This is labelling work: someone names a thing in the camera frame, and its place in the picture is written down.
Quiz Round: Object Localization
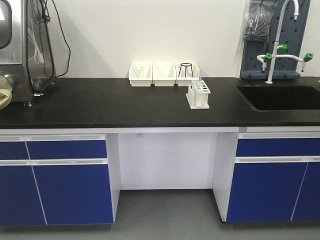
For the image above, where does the white test tube rack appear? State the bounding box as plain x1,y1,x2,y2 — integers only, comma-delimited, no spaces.
185,79,211,110

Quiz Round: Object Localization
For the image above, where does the grey pegboard drying rack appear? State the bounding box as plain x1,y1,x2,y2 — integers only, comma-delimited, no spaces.
240,0,310,81

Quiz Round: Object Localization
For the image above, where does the middle white storage bin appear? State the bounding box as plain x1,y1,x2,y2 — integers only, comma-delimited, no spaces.
152,62,176,87

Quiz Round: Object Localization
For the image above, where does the white storage bin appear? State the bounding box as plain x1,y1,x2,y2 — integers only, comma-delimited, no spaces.
174,62,200,87
128,62,153,87
152,62,176,87

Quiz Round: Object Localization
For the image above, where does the left white storage bin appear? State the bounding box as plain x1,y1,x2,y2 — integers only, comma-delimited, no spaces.
128,62,153,87

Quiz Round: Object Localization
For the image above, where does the right white storage bin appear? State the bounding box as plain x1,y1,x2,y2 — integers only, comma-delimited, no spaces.
174,62,200,87

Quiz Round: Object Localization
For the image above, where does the clear glass flask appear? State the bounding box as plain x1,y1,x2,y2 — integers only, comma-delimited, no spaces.
184,65,194,78

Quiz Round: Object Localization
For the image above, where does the clear glass beaker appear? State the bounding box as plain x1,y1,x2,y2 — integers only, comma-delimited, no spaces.
132,65,145,78

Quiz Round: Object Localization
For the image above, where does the black lab sink basin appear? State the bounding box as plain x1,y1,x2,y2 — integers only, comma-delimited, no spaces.
236,85,320,112

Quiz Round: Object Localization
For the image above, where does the white gooseneck lab faucet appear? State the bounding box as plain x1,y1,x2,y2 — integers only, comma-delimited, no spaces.
256,0,314,84

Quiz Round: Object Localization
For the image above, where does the blue base cabinet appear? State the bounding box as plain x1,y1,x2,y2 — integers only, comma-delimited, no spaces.
0,134,120,226
225,133,320,223

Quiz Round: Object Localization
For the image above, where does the plastic bag of black pegs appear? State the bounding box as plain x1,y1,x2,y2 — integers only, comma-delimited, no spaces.
243,0,278,43

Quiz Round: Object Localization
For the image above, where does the stainless steel lab machine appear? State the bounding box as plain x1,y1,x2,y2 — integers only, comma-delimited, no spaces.
0,0,56,109

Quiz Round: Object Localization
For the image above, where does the black wire tripod stand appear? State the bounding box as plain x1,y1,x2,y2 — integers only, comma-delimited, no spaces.
178,62,194,78

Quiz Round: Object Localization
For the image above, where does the black power cable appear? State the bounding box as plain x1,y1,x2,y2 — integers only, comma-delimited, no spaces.
25,0,72,91

